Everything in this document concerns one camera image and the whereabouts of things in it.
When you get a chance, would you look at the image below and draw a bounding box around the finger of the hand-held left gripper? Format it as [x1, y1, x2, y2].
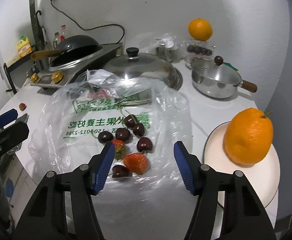
[0, 109, 19, 137]
[0, 121, 30, 158]

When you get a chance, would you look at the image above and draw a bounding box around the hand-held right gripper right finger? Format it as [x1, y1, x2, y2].
[173, 141, 277, 240]

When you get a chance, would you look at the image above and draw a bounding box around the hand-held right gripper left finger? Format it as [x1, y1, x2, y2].
[11, 141, 116, 240]

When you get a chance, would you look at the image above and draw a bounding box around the dark red cherry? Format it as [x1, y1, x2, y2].
[98, 131, 114, 144]
[112, 165, 130, 179]
[124, 114, 136, 128]
[137, 137, 151, 153]
[132, 123, 145, 137]
[115, 127, 131, 143]

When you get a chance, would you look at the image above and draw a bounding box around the clear green-printed plastic bag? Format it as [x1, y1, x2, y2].
[27, 69, 194, 180]

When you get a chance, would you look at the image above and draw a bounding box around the white plate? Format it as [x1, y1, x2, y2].
[202, 121, 281, 209]

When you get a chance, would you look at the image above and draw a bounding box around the black metal rack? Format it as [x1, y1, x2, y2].
[3, 60, 40, 94]

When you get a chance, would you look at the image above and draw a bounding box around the steel induction cooker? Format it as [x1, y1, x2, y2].
[30, 44, 124, 95]

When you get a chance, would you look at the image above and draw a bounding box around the large orange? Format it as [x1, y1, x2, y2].
[223, 107, 274, 166]

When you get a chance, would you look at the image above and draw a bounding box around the yellow detergent bottle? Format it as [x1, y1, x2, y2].
[16, 35, 33, 59]

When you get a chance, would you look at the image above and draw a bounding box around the dark grey pan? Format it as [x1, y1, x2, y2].
[171, 66, 184, 92]

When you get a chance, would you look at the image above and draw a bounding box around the oil bottle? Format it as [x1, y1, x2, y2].
[52, 32, 61, 49]

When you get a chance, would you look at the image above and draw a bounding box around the steel saucepan lid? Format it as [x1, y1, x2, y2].
[191, 56, 243, 85]

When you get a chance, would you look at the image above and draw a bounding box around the black umbrella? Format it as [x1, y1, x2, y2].
[35, 10, 49, 63]

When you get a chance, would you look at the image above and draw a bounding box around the large steel wok lid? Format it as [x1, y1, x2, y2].
[103, 47, 179, 98]

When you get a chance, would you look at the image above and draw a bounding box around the red cap bottle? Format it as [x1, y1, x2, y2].
[59, 25, 68, 43]

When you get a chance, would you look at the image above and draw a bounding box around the grey-green pipe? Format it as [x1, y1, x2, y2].
[29, 0, 48, 68]

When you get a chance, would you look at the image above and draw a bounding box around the group of dark cherries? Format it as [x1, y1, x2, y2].
[187, 44, 213, 56]

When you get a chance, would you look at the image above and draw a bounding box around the clear plastic fruit container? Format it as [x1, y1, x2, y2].
[183, 39, 216, 58]

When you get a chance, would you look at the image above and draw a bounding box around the clear bag of steel shakers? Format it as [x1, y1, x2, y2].
[151, 32, 184, 63]

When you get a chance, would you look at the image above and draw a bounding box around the small orange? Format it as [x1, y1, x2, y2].
[188, 18, 213, 42]

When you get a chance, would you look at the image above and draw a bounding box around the steel saucepan with wooden handle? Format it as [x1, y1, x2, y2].
[191, 62, 258, 99]

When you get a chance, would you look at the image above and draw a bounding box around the black wok with wooden handle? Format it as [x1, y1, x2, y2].
[31, 35, 104, 64]

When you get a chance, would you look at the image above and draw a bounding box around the black cooker power cable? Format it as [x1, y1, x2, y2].
[50, 0, 125, 45]

